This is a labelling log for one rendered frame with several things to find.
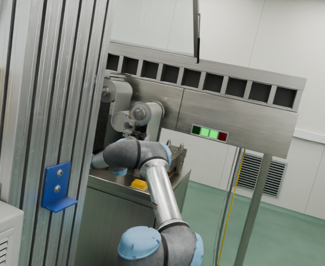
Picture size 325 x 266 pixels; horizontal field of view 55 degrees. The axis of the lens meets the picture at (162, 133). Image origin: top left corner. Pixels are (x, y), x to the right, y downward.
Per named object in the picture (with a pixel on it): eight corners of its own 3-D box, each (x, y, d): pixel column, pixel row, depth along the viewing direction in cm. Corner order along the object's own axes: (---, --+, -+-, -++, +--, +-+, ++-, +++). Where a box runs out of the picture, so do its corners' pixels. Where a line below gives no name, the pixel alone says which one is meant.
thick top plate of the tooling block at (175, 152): (144, 163, 186) (146, 153, 185) (164, 151, 223) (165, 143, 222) (169, 170, 181) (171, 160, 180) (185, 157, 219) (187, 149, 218)
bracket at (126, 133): (116, 168, 188) (124, 119, 182) (120, 165, 194) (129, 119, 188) (123, 170, 187) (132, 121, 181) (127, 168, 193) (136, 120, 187)
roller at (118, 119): (110, 128, 194) (113, 109, 192) (126, 124, 218) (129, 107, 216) (127, 133, 191) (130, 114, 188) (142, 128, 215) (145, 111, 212)
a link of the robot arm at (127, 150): (108, 165, 113) (83, 173, 157) (136, 167, 118) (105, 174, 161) (110, 134, 116) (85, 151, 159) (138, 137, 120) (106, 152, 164)
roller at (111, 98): (94, 100, 196) (98, 77, 193) (112, 99, 219) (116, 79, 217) (114, 104, 192) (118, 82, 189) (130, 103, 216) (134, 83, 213)
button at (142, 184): (131, 186, 165) (131, 181, 164) (135, 182, 171) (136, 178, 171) (142, 190, 163) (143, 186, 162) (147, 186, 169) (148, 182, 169)
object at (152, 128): (142, 152, 189) (147, 123, 186) (154, 146, 212) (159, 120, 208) (142, 152, 189) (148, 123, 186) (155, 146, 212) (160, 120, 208)
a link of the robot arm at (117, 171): (104, 170, 164) (107, 150, 161) (124, 171, 168) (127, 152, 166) (107, 176, 156) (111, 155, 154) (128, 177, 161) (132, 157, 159)
